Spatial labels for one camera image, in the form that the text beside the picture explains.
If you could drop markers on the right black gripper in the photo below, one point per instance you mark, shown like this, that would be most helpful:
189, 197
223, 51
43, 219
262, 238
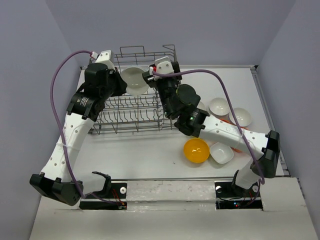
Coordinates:
147, 78

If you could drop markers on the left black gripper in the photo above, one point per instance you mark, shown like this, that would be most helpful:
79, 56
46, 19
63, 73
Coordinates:
122, 85

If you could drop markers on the white round bowl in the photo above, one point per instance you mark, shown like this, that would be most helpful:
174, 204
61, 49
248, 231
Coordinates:
219, 106
201, 106
133, 77
243, 117

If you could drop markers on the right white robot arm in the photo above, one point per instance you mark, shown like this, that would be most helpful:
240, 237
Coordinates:
180, 101

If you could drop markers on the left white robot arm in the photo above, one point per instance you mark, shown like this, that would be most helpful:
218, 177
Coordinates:
56, 180

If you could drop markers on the yellow plastic bowl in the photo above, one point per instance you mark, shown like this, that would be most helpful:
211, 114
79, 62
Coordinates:
196, 150

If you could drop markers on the white square bowl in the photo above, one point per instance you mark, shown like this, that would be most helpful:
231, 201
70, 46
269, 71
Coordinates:
221, 153

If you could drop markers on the orange square plastic bowl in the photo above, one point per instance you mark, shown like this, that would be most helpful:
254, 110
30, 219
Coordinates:
227, 121

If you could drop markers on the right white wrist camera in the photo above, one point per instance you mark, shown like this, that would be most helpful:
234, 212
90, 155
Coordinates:
162, 66

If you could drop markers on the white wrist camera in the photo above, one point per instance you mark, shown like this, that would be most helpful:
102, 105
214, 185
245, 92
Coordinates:
105, 57
162, 66

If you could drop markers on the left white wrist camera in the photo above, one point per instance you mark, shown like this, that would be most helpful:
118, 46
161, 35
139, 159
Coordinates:
105, 57

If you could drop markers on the grey wire dish rack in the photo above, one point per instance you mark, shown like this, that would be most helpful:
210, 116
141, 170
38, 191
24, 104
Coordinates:
134, 114

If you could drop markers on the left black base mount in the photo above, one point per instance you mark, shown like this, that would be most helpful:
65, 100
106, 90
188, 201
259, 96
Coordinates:
114, 200

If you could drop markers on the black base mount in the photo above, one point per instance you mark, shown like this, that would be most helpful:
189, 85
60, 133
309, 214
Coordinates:
114, 200
229, 197

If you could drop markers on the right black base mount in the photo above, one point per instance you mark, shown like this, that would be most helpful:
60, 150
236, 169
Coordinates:
229, 197

